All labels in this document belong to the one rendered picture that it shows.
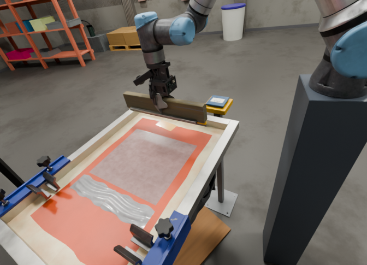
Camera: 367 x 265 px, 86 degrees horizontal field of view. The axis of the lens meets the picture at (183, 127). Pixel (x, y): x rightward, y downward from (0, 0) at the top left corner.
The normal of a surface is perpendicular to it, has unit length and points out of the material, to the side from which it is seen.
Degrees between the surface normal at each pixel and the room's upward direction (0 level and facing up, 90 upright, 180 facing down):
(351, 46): 96
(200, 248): 0
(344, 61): 96
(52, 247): 0
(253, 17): 90
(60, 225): 0
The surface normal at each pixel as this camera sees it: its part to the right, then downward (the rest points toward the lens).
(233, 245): -0.14, -0.79
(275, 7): -0.28, 0.61
